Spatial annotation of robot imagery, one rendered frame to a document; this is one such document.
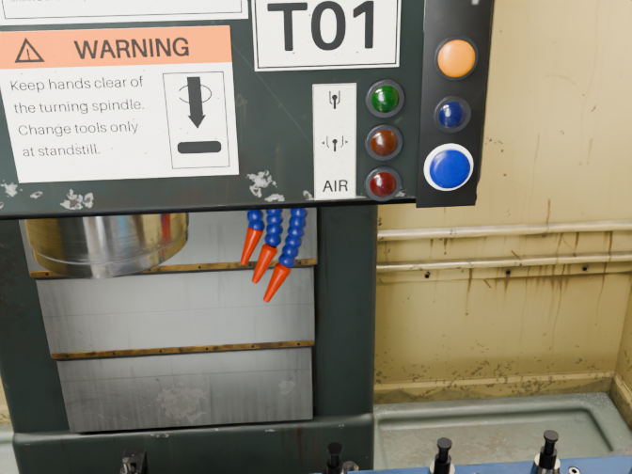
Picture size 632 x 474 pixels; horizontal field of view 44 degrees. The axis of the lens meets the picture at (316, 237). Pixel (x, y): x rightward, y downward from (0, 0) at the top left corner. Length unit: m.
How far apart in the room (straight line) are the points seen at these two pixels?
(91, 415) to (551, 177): 1.07
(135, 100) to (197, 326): 0.87
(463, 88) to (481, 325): 1.40
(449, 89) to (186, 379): 1.00
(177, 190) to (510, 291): 1.40
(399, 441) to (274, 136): 1.46
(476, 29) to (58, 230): 0.41
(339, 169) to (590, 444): 1.55
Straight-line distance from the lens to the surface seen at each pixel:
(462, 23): 0.55
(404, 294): 1.84
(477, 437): 1.99
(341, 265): 1.37
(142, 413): 1.51
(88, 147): 0.57
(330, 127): 0.56
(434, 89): 0.56
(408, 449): 1.94
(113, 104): 0.56
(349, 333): 1.45
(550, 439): 0.84
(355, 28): 0.54
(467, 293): 1.88
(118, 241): 0.74
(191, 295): 1.35
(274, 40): 0.54
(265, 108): 0.55
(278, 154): 0.56
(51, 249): 0.77
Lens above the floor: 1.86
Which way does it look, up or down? 26 degrees down
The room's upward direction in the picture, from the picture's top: 1 degrees counter-clockwise
